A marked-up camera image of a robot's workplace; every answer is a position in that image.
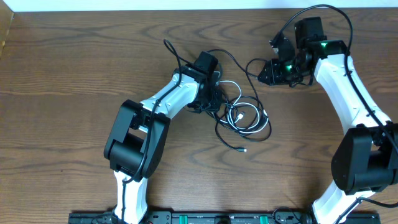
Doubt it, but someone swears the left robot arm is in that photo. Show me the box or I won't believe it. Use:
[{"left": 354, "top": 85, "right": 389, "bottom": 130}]
[{"left": 104, "top": 52, "right": 222, "bottom": 223}]

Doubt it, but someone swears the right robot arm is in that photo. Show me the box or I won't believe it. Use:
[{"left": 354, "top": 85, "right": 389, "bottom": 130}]
[{"left": 258, "top": 17, "right": 397, "bottom": 223}]

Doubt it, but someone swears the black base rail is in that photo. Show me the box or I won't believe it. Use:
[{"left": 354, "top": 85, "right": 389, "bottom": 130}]
[{"left": 67, "top": 210, "right": 381, "bottom": 224}]

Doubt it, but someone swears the black usb cable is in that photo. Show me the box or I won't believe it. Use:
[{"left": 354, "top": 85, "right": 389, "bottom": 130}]
[{"left": 183, "top": 49, "right": 273, "bottom": 152}]

